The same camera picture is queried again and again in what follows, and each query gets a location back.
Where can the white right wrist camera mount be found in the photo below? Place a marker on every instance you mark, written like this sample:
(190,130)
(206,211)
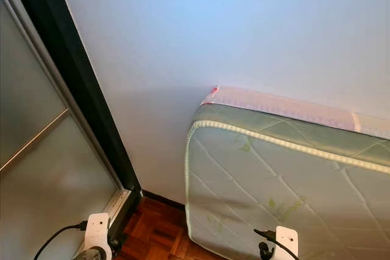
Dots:
(286,242)

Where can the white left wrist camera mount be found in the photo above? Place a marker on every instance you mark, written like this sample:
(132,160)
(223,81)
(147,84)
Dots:
(97,229)

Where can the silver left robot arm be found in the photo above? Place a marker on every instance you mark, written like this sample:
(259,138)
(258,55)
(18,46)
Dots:
(91,256)

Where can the black door frame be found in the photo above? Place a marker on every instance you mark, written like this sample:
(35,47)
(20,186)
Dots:
(73,71)

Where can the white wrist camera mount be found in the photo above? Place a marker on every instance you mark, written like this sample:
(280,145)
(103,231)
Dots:
(97,229)
(286,242)

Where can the pink plastic-wrapped mattress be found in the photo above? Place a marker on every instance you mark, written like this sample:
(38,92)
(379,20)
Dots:
(280,106)

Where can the green quilted mattress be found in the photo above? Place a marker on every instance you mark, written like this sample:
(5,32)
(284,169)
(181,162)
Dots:
(280,193)

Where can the dark skirting board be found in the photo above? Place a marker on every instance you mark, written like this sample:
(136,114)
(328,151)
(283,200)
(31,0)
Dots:
(161,200)

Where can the frosted glass sliding door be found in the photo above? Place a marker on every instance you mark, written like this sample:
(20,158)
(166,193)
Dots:
(36,181)

